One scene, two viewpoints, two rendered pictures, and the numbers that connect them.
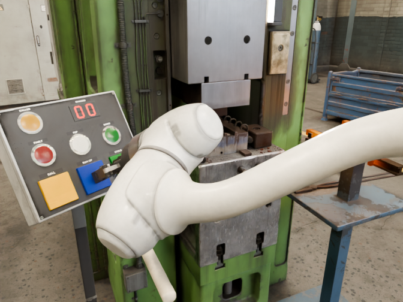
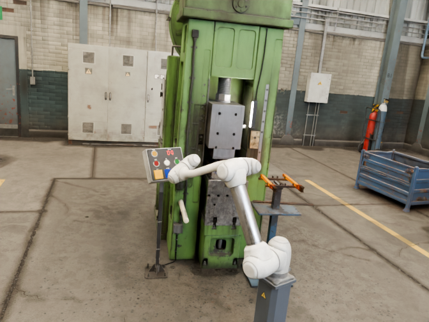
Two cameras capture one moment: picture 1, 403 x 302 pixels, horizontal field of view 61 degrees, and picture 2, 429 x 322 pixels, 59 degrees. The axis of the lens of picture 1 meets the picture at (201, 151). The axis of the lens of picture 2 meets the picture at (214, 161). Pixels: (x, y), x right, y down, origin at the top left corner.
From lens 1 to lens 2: 231 cm
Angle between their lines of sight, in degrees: 14
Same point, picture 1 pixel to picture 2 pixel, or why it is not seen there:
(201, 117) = (194, 157)
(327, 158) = (210, 167)
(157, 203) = (179, 172)
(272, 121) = not seen: hidden behind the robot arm
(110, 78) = (180, 142)
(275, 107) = not seen: hidden behind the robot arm
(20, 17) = (140, 81)
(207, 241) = (209, 214)
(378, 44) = not seen: outside the picture
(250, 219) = (230, 209)
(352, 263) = (301, 260)
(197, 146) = (192, 163)
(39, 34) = (149, 94)
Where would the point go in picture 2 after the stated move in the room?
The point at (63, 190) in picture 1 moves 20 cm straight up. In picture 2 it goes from (159, 174) to (161, 151)
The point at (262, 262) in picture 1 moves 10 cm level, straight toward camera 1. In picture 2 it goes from (235, 232) to (231, 236)
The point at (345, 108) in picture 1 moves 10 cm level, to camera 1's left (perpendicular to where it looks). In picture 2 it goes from (371, 181) to (365, 179)
